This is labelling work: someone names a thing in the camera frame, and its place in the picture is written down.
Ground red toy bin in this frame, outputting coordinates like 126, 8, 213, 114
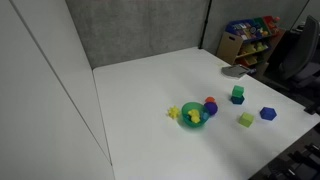
262, 15, 282, 34

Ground blue block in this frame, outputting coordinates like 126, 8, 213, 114
259, 106, 278, 122

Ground grey office chair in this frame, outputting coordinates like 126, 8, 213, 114
266, 14, 320, 91

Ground black vertical pole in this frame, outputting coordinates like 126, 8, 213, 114
198, 0, 213, 50

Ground yellow toy duck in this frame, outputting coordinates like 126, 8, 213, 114
187, 108, 201, 124

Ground purple ball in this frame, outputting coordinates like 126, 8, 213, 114
203, 101, 219, 117

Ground wooden toy shelf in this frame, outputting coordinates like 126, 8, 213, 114
215, 15, 287, 69

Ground lime green cube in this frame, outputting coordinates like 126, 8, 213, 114
237, 112, 255, 128

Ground green plastic bowl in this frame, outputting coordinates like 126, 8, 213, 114
181, 101, 211, 128

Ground yellow spiky toy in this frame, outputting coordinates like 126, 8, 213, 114
166, 105, 181, 120

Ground blue toy bin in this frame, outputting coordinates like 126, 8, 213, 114
225, 19, 264, 42

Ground green toy bin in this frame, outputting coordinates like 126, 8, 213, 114
252, 17, 272, 37

